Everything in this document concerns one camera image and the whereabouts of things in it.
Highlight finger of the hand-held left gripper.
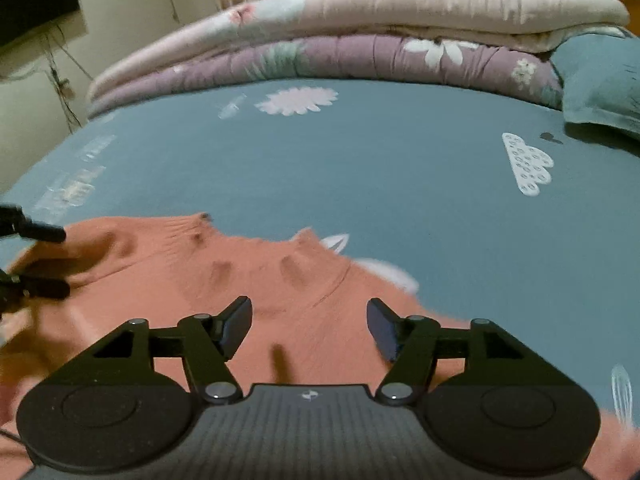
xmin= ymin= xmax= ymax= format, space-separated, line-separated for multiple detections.
xmin=0 ymin=204 xmax=67 ymax=244
xmin=0 ymin=270 xmax=71 ymax=312

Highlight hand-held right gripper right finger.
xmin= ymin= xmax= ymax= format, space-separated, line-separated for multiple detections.
xmin=366 ymin=297 xmax=551 ymax=406

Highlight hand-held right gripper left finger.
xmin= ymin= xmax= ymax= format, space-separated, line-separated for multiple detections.
xmin=85 ymin=296 xmax=253 ymax=406

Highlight pink striped sweater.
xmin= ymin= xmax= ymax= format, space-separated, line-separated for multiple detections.
xmin=0 ymin=212 xmax=640 ymax=480

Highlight purple floral quilt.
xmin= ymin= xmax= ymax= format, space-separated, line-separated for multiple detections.
xmin=89 ymin=35 xmax=566 ymax=118

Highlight pink floral quilt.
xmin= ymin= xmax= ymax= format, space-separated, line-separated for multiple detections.
xmin=87 ymin=0 xmax=630 ymax=103

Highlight teal patterned pillow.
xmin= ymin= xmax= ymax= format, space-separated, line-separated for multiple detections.
xmin=550 ymin=27 xmax=640 ymax=141

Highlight black wall cables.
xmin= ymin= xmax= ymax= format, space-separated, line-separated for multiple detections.
xmin=42 ymin=25 xmax=93 ymax=131

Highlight black wall television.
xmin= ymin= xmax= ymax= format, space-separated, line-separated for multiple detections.
xmin=0 ymin=0 xmax=81 ymax=48

